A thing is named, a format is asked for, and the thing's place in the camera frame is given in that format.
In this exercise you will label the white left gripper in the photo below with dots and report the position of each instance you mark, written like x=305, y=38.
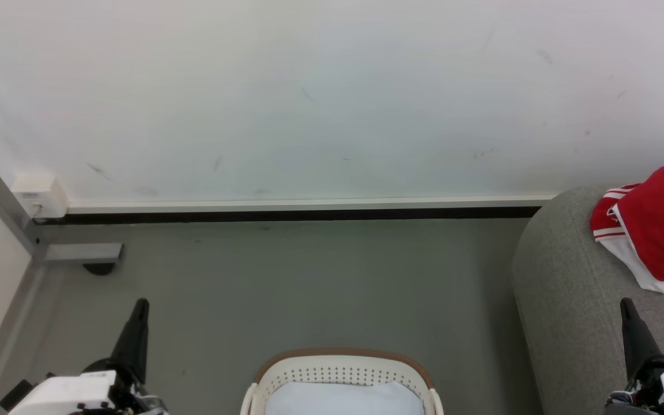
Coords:
x=64, y=395

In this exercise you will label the red white sports jersey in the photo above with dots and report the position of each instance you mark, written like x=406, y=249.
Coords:
x=663, y=230

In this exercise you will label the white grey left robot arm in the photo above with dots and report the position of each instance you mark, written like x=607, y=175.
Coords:
x=150, y=404

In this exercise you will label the white perforated laundry basket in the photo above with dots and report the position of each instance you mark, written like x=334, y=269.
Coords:
x=343, y=366

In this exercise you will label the grey fabric sofa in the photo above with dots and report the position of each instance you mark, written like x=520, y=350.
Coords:
x=574, y=323

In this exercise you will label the black round floor foot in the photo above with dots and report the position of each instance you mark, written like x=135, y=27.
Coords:
x=100, y=268

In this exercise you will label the pale white cloth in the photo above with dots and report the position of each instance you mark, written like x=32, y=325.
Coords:
x=343, y=400

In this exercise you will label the white black skirting board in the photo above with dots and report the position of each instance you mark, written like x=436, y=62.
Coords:
x=309, y=208

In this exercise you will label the grey metal floor bracket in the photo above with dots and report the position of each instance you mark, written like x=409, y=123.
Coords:
x=84, y=252

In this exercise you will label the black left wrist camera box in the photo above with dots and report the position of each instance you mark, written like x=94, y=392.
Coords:
x=16, y=396

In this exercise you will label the white wall socket box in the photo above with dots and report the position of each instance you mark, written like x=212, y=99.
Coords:
x=41, y=196

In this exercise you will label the grey metal frame post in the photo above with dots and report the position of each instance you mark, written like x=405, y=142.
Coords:
x=0, y=196

